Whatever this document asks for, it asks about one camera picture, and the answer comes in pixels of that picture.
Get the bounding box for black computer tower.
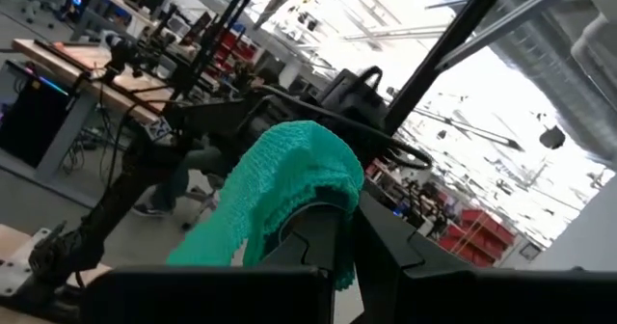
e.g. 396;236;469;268
0;59;74;170

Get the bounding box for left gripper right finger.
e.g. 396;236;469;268
353;191;617;324

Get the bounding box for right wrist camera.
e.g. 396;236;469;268
315;66;390;128

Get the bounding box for green elastic bandage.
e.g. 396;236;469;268
166;120;366;291

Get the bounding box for wooden workbench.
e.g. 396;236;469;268
10;38;175;180

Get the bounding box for black ceiling spotlight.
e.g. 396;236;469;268
539;125;568;150

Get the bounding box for person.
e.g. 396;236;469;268
132;67;290;219

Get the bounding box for red storage bins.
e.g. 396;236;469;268
437;207;517;269

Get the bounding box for silver aluminium rail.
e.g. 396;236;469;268
435;0;599;73

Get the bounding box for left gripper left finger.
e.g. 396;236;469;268
79;202;349;324

